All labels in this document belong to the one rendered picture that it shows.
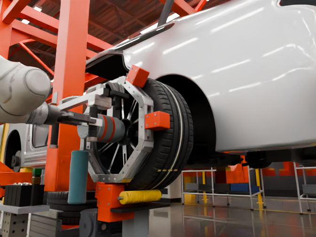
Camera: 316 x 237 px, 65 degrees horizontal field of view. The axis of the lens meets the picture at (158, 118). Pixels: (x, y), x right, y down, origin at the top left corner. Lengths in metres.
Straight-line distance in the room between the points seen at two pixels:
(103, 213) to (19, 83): 0.80
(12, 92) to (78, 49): 1.25
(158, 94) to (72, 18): 1.06
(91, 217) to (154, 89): 0.87
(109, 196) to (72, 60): 1.03
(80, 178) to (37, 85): 0.70
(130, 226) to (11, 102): 0.90
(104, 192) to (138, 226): 0.27
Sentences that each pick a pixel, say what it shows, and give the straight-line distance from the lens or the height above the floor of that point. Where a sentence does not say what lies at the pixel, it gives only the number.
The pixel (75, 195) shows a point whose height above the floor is 0.52.
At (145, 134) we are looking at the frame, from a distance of 1.13.
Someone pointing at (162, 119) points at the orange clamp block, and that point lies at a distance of 1.10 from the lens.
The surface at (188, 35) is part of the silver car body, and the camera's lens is 1.80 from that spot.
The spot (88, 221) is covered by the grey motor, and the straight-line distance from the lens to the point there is 1.67.
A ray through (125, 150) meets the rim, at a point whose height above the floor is 0.74.
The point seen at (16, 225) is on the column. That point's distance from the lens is 1.79.
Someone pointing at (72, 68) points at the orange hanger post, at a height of 1.35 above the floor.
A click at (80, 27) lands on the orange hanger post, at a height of 1.70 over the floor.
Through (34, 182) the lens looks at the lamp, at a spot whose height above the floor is 0.58.
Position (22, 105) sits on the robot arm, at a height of 0.80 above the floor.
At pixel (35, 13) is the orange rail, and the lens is 5.05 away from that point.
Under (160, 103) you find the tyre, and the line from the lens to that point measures 1.21.
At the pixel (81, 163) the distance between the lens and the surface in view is 1.33.
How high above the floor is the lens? 0.60
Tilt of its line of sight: 13 degrees up
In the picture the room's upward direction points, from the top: straight up
